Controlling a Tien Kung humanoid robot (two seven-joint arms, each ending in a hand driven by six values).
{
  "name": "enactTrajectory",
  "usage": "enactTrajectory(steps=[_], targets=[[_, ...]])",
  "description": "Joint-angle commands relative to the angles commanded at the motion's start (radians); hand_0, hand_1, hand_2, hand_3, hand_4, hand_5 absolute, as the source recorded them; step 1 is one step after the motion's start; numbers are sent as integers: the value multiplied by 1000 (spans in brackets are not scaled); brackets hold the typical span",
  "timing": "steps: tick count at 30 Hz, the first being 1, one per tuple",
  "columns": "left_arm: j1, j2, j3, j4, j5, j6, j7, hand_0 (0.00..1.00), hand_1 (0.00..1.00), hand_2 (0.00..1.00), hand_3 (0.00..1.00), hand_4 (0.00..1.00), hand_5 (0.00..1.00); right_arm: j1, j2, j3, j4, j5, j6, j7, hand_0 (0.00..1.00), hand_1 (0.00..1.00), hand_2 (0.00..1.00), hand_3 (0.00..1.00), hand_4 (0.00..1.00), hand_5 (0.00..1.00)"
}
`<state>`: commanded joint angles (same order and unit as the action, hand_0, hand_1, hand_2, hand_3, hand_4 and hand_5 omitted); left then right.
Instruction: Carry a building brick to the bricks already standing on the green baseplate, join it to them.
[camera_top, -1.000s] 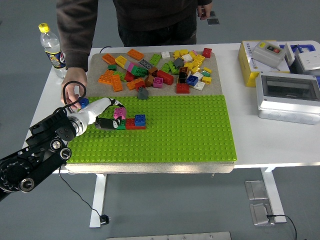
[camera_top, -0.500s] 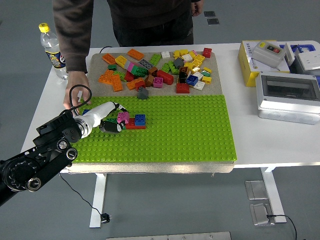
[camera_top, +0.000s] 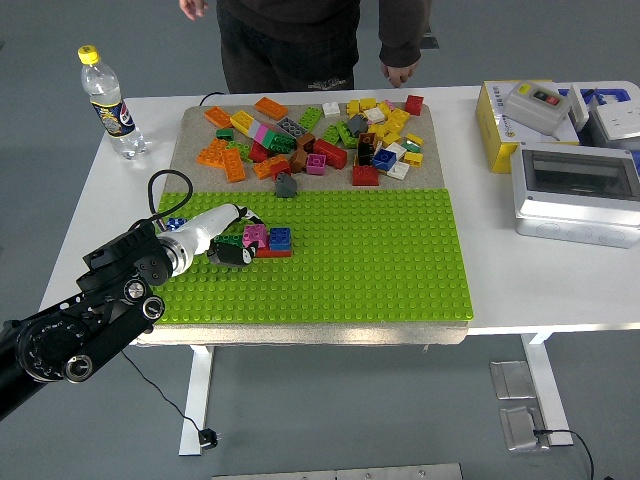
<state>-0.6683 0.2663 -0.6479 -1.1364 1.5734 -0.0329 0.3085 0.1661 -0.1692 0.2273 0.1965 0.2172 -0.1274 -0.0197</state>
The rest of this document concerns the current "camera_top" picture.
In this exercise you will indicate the pink grey striped brick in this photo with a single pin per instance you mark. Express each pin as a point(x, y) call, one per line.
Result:
point(260, 131)

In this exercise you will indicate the person's left hand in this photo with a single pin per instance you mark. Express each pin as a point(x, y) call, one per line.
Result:
point(400, 75)

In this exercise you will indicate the red square building brick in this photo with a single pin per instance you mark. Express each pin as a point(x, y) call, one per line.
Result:
point(414, 105)

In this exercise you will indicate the small green white brick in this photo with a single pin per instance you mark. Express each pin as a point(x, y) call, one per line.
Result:
point(411, 146)

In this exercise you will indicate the white building brick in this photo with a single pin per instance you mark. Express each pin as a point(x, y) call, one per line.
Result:
point(397, 149)
point(331, 109)
point(374, 116)
point(398, 171)

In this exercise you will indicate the white enclosure transparent lid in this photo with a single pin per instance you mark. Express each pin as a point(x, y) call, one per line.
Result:
point(575, 205)

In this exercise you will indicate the dark brown building brick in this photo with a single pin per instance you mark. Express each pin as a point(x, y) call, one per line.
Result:
point(366, 145)

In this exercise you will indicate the person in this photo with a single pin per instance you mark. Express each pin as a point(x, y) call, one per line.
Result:
point(290, 45)

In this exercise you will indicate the flat red building brick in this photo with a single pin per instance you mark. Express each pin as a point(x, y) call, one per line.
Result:
point(275, 253)

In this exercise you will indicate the blue square building brick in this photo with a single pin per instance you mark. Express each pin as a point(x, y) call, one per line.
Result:
point(280, 239)
point(384, 160)

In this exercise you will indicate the pink square building brick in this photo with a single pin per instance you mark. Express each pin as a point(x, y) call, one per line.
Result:
point(255, 234)
point(315, 163)

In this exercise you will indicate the metal floor strip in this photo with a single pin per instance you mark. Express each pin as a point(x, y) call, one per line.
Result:
point(340, 472)

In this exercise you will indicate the grey push-button switch box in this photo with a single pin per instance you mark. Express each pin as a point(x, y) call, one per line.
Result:
point(535, 110)

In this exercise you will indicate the dark green building brick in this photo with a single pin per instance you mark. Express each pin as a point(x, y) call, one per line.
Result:
point(280, 141)

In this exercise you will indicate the metal floor plate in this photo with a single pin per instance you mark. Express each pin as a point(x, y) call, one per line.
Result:
point(512, 380)
point(520, 428)

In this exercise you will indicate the lime green building brick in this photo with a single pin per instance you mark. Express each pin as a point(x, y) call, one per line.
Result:
point(311, 118)
point(330, 133)
point(242, 149)
point(346, 135)

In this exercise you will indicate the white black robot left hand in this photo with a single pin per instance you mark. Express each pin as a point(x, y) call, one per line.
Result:
point(205, 225)

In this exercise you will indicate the person's right hand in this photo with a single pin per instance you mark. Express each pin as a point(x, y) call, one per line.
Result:
point(194, 7)

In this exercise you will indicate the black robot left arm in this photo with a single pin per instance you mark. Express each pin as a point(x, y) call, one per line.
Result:
point(115, 280)

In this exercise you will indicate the clear bottle yellow cap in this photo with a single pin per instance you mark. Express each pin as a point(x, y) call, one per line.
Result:
point(107, 107)

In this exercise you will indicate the orange building brick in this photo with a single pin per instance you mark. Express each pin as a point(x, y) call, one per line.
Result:
point(264, 169)
point(218, 116)
point(212, 152)
point(271, 107)
point(234, 165)

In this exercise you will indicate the small blue building brick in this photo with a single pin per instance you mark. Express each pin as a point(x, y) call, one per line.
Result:
point(176, 223)

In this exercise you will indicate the person's left forearm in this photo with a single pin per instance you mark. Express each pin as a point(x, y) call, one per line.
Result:
point(402, 30)

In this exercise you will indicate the dark grey building brick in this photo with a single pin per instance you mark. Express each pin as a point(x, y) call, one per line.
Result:
point(357, 122)

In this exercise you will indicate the white wall socket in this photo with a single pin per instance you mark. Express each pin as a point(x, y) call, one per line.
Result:
point(617, 122)

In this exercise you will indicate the long dark green brick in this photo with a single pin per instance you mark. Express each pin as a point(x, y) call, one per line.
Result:
point(231, 238)

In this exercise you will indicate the white table leg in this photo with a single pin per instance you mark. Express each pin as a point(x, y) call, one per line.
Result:
point(197, 395)
point(545, 390)

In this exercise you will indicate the long red building brick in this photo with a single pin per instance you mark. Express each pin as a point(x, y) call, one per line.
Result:
point(330, 151)

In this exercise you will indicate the green studded baseplate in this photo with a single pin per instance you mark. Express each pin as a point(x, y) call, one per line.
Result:
point(350, 260)

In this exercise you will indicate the black floor socket cover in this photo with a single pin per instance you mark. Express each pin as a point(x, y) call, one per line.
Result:
point(432, 44)

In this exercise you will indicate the yellow cardboard box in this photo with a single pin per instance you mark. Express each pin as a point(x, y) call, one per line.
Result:
point(492, 130)

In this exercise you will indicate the dark grey slope brick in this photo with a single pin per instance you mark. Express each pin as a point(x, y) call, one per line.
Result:
point(285, 186)

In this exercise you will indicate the white plastic plate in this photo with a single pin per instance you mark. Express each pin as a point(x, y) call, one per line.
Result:
point(579, 107)

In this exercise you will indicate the small dark green brick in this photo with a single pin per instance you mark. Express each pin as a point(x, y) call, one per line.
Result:
point(225, 134)

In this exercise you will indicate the small yellow building brick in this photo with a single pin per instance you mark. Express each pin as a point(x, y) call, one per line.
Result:
point(415, 139)

